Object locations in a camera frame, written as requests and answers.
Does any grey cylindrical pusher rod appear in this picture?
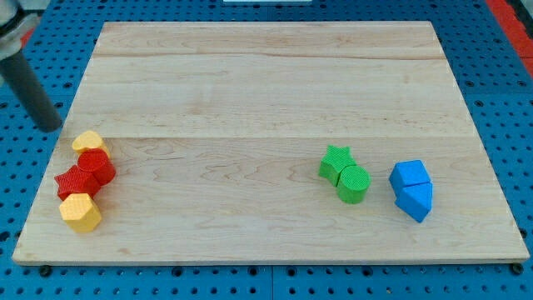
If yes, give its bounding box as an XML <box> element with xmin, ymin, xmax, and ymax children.
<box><xmin>1</xmin><ymin>50</ymin><xmax>62</xmax><ymax>133</ymax></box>

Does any red cylinder block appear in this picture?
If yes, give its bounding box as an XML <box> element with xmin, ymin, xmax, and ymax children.
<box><xmin>77</xmin><ymin>148</ymin><xmax>116</xmax><ymax>186</ymax></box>

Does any yellow heart block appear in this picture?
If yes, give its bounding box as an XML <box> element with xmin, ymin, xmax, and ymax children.
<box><xmin>72</xmin><ymin>130</ymin><xmax>111</xmax><ymax>157</ymax></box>

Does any wooden board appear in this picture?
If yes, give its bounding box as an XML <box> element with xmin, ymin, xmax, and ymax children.
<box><xmin>12</xmin><ymin>22</ymin><xmax>530</xmax><ymax>266</ymax></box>

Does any blue triangle block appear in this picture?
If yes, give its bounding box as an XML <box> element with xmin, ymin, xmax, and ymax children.
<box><xmin>395</xmin><ymin>182</ymin><xmax>433</xmax><ymax>223</ymax></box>

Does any red star block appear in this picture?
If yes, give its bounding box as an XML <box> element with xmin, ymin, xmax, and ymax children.
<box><xmin>54</xmin><ymin>165</ymin><xmax>101</xmax><ymax>201</ymax></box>

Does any green star block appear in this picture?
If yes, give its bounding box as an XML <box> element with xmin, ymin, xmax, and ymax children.
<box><xmin>318</xmin><ymin>145</ymin><xmax>357</xmax><ymax>187</ymax></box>

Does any blue cube block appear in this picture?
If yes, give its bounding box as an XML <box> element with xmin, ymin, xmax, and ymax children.
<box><xmin>389</xmin><ymin>160</ymin><xmax>431</xmax><ymax>190</ymax></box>

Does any green cylinder block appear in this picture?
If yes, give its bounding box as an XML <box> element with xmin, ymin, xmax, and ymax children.
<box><xmin>336</xmin><ymin>166</ymin><xmax>371</xmax><ymax>204</ymax></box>

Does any yellow hexagon block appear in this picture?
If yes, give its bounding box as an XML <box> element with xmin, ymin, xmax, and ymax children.
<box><xmin>59</xmin><ymin>193</ymin><xmax>102</xmax><ymax>233</ymax></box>

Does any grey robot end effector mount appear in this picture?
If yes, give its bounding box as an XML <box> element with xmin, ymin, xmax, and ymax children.
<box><xmin>1</xmin><ymin>0</ymin><xmax>49</xmax><ymax>60</ymax></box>

